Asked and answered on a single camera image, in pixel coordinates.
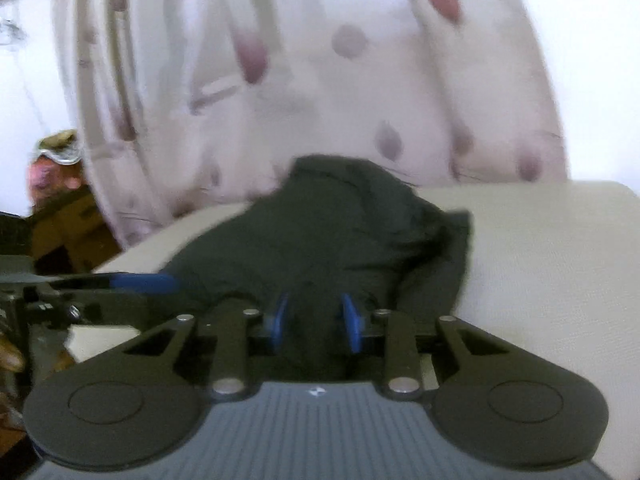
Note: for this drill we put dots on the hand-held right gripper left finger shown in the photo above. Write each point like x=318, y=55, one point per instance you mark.
x=276, y=325

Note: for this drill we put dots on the white curtain with purple print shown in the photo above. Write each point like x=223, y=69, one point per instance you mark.
x=350, y=85

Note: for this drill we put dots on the pink and beige blurred object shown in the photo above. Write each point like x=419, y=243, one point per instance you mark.
x=52, y=170

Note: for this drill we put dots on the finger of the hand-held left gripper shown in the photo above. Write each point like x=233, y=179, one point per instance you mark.
x=145, y=283

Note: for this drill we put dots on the dark garment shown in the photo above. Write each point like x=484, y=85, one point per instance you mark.
x=325, y=230

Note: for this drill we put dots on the beige sofa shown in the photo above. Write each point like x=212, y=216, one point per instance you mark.
x=550, y=260

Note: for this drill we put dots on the brown wooden cabinet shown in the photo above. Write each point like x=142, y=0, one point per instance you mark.
x=75, y=230

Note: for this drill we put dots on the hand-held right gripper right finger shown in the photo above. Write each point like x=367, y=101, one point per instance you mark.
x=354, y=325

